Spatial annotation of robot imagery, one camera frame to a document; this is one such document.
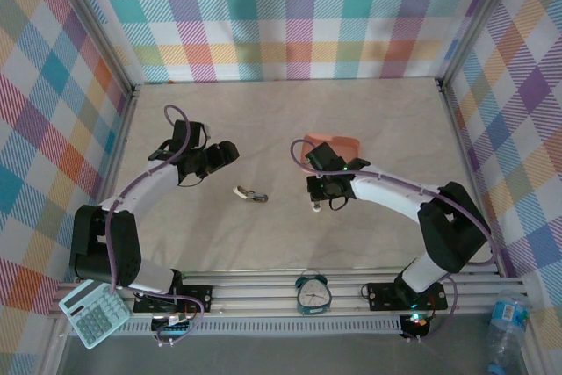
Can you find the pink white stapler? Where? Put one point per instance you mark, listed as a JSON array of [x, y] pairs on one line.
[[315, 207]]

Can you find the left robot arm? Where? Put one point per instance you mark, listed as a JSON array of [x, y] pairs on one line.
[[145, 184]]

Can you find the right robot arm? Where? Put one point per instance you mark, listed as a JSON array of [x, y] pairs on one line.
[[386, 192]]

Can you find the pink plastic tray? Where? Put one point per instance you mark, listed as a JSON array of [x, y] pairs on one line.
[[349, 146]]

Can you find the teal alarm clock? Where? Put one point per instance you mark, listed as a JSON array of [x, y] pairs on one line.
[[312, 296]]

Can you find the mint green calculator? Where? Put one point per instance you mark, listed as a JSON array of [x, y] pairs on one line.
[[94, 311]]

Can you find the clear plastic water bottle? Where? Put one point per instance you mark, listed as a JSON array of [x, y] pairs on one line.
[[509, 318]]

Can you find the aluminium side rail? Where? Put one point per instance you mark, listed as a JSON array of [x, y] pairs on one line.
[[118, 151], [472, 173]]

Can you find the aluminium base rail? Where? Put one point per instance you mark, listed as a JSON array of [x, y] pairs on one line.
[[246, 296]]

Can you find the aluminium frame post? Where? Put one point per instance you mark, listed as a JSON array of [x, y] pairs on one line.
[[92, 19], [478, 15]]

